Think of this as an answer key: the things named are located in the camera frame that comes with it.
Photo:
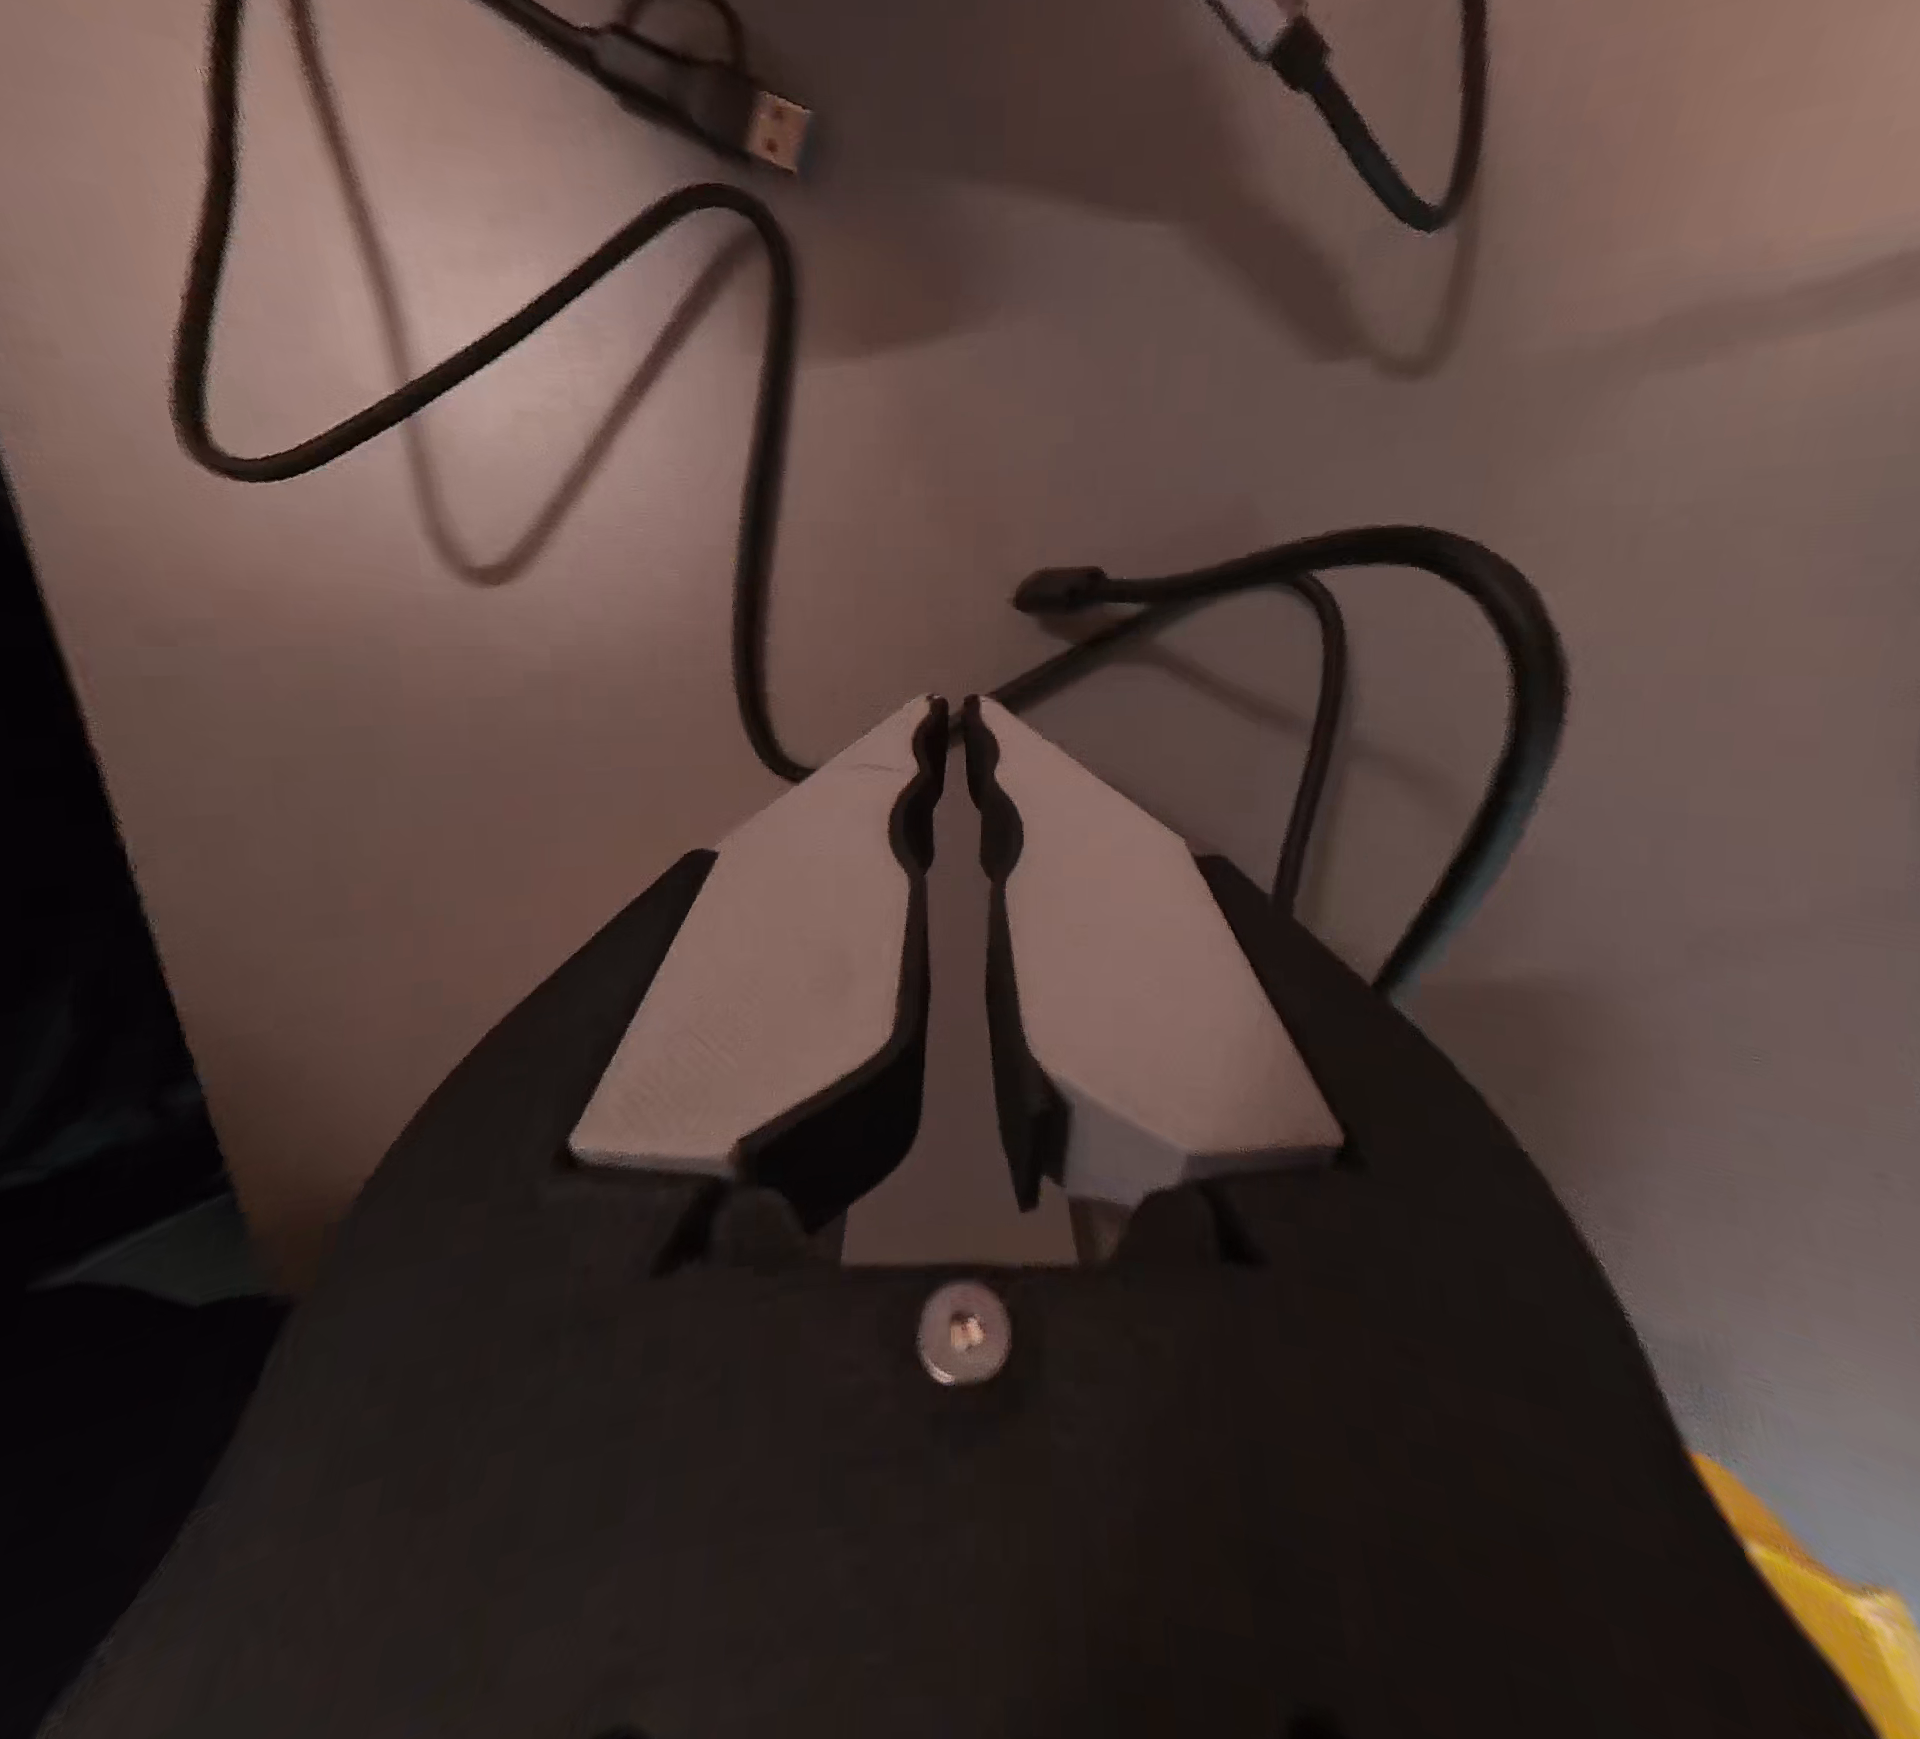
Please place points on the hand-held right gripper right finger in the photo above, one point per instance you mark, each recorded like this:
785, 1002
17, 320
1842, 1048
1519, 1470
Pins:
1171, 989

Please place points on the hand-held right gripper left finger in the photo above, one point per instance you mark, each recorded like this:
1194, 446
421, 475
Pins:
751, 1005

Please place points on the yellow plastic bin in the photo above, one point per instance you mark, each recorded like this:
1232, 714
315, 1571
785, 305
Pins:
1832, 1636

